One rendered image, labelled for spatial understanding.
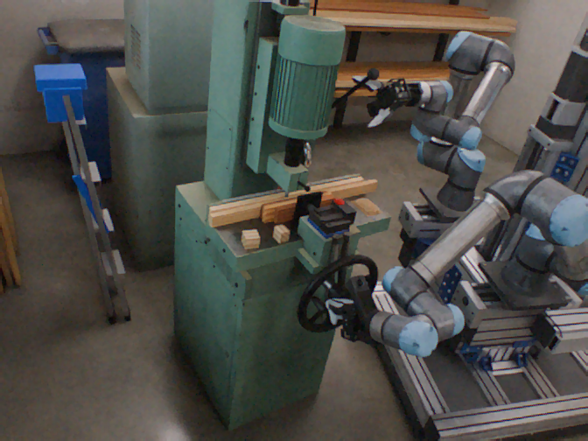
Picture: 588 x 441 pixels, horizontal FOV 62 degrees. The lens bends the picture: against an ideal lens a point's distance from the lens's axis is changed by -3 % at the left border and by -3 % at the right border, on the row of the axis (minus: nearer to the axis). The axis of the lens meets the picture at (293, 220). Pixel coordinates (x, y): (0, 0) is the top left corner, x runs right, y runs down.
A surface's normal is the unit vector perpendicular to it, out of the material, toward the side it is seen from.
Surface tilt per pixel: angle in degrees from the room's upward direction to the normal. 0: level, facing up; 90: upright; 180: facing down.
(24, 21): 90
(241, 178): 90
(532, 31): 90
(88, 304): 0
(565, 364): 0
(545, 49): 90
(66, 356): 0
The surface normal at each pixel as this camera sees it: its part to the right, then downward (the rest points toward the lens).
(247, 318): 0.53, 0.54
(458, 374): 0.14, -0.82
